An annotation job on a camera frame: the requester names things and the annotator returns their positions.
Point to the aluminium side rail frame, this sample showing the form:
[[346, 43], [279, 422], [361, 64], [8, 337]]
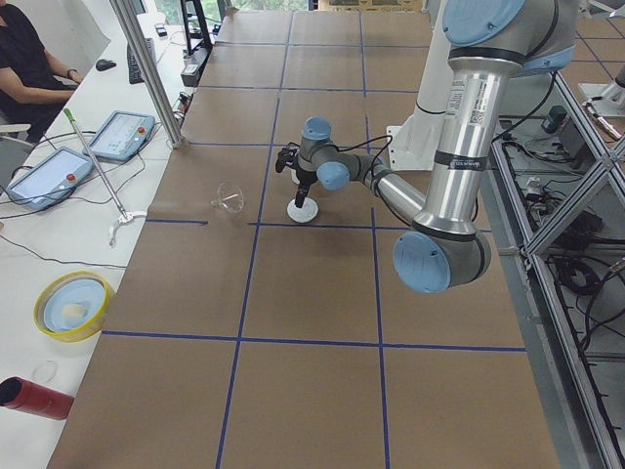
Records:
[[554, 195]]

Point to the yellow tape roll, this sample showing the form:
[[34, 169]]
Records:
[[73, 307]]

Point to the far blue teach pendant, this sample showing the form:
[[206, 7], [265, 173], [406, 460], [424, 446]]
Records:
[[122, 136]]

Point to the black computer mouse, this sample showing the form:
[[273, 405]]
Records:
[[105, 64]]

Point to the white mug lid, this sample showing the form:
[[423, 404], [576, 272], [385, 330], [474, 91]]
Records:
[[304, 214]]

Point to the black keyboard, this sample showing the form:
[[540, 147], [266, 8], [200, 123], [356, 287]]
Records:
[[134, 72]]

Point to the seated person black shirt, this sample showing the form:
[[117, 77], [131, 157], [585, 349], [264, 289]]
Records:
[[35, 85]]

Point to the red cylinder tube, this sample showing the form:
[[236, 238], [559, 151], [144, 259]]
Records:
[[29, 397]]

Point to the long grabber stick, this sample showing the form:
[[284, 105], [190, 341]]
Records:
[[125, 217]]

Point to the near blue teach pendant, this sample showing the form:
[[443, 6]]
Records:
[[51, 180]]

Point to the blue teach pendant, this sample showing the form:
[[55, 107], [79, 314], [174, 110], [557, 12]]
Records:
[[51, 180], [122, 136]]

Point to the aluminium frame post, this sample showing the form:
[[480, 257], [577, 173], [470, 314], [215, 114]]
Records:
[[131, 28]]

